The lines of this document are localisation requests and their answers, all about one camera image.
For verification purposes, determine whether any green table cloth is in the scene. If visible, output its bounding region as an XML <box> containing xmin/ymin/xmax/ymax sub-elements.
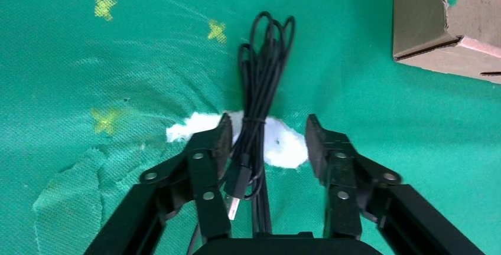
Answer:
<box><xmin>0</xmin><ymin>0</ymin><xmax>501</xmax><ymax>255</ymax></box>

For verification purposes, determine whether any small cardboard box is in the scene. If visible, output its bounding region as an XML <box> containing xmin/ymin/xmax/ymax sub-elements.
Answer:
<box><xmin>392</xmin><ymin>0</ymin><xmax>501</xmax><ymax>85</ymax></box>

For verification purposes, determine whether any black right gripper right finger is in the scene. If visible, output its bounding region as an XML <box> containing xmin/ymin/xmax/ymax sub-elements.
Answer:
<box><xmin>305</xmin><ymin>113</ymin><xmax>486</xmax><ymax>255</ymax></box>

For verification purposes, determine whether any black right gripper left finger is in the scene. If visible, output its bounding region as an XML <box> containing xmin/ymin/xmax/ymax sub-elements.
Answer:
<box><xmin>84</xmin><ymin>113</ymin><xmax>235</xmax><ymax>255</ymax></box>

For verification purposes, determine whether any black mouse cable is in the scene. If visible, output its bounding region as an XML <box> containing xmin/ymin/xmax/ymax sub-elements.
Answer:
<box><xmin>187</xmin><ymin>11</ymin><xmax>297</xmax><ymax>255</ymax></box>

